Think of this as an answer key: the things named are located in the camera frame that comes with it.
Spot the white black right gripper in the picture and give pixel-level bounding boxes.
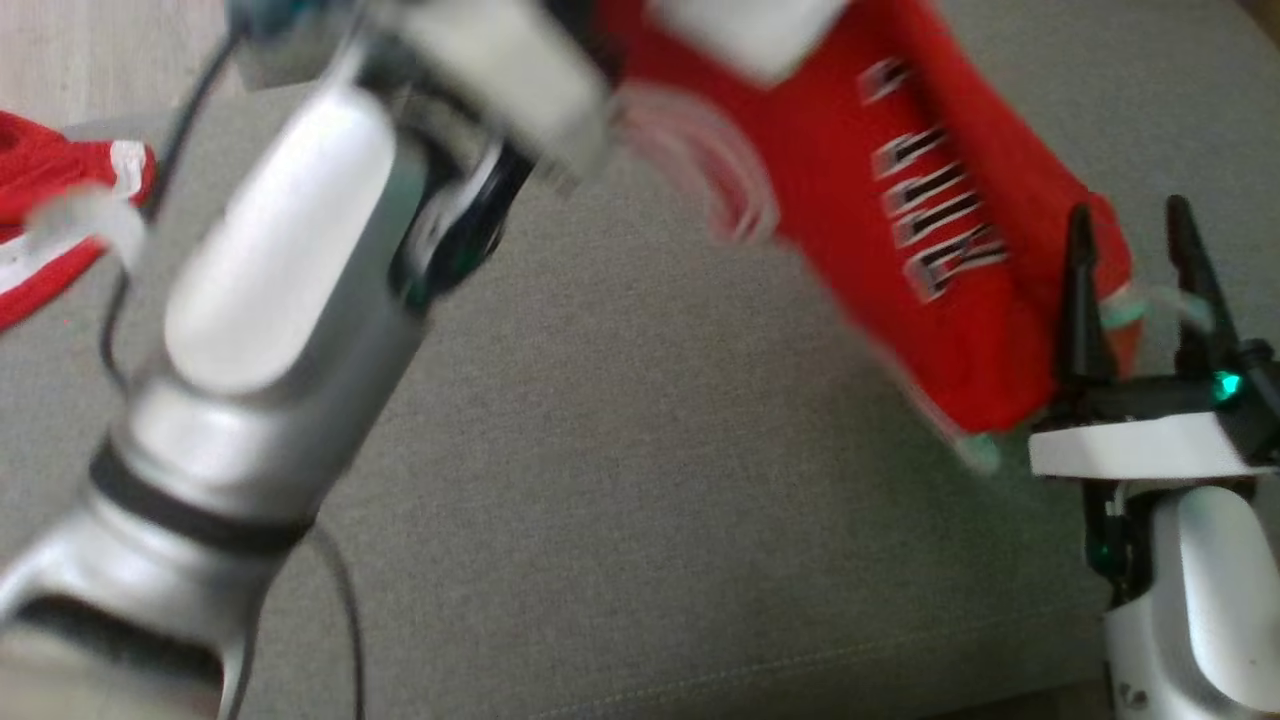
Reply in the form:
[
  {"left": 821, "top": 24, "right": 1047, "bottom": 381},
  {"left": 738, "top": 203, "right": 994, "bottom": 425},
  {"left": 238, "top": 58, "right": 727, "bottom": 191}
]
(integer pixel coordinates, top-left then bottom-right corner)
[{"left": 1028, "top": 195, "right": 1280, "bottom": 481}]

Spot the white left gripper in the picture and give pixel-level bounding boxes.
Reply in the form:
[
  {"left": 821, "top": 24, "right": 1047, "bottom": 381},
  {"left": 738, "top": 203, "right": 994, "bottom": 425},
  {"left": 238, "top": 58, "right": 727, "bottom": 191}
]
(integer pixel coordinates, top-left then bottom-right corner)
[{"left": 645, "top": 0, "right": 853, "bottom": 87}]

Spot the red jersey with lettering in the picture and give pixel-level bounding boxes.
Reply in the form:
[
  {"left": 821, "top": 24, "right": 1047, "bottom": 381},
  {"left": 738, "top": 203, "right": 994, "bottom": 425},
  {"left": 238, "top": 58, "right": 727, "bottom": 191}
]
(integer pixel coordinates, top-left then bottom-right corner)
[{"left": 600, "top": 0, "right": 1141, "bottom": 473}]

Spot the red jersey with ribbed collar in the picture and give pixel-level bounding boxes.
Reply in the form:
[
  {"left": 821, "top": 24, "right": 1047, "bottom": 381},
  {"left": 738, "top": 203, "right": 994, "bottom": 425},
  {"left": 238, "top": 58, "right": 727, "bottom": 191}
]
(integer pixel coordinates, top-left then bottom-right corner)
[{"left": 0, "top": 110, "right": 158, "bottom": 333}]

